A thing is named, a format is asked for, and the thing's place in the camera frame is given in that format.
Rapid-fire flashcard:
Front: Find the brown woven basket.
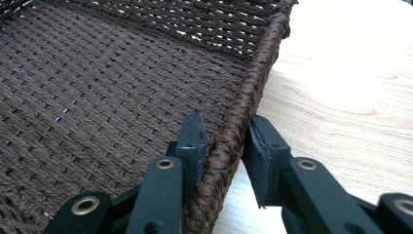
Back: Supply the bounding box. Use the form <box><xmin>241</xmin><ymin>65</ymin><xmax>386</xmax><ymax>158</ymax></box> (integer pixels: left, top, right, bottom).
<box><xmin>0</xmin><ymin>0</ymin><xmax>300</xmax><ymax>234</ymax></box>

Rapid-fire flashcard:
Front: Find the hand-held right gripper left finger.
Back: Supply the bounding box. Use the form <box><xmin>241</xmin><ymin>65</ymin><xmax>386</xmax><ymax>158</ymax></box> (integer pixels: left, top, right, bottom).
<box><xmin>166</xmin><ymin>111</ymin><xmax>208</xmax><ymax>204</ymax></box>

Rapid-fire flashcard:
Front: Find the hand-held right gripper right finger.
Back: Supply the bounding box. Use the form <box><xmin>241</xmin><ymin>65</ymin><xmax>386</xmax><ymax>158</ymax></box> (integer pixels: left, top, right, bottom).
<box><xmin>241</xmin><ymin>114</ymin><xmax>292</xmax><ymax>210</ymax></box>

